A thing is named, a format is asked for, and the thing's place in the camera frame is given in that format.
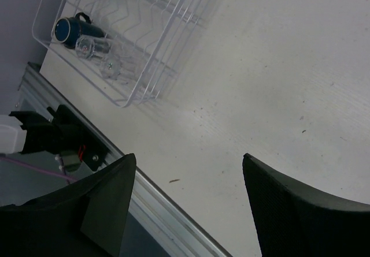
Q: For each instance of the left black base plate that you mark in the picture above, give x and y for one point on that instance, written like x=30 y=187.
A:
x=86 y=150

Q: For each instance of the blue cup in rack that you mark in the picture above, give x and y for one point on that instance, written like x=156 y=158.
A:
x=67 y=30

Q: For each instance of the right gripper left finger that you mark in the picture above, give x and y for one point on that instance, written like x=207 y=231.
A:
x=86 y=218

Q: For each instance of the clear glass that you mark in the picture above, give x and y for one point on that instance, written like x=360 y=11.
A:
x=89 y=47
x=116 y=68

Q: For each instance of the aluminium mounting rail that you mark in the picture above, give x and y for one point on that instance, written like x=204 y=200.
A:
x=156 y=225

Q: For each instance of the clear wire dish rack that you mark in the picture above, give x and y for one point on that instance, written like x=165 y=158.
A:
x=156 y=34

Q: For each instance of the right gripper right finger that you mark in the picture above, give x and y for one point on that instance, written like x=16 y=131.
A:
x=294 y=219

